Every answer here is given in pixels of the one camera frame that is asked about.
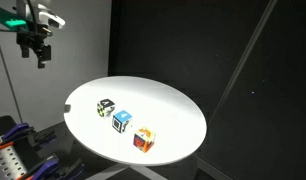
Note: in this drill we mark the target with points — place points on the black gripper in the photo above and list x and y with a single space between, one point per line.
33 35

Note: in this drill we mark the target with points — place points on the perforated metal plate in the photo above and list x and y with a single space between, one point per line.
8 163

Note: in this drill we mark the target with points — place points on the orange purple plush cube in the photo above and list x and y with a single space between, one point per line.
143 140

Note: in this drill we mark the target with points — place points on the black spring clamp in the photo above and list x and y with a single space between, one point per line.
44 137
71 170

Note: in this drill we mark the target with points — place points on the black green checkered plush cube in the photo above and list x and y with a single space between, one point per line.
105 107

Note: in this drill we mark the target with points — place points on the blue white plush cube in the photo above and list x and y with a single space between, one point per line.
122 120

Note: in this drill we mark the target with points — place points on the teal green camera mount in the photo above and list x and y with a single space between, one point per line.
11 21

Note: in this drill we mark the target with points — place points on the white table pedestal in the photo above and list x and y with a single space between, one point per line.
149 173

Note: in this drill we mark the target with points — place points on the purple spring clamp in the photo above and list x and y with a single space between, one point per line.
43 166

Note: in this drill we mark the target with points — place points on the purple clamp with orange tip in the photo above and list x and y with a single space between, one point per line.
14 131

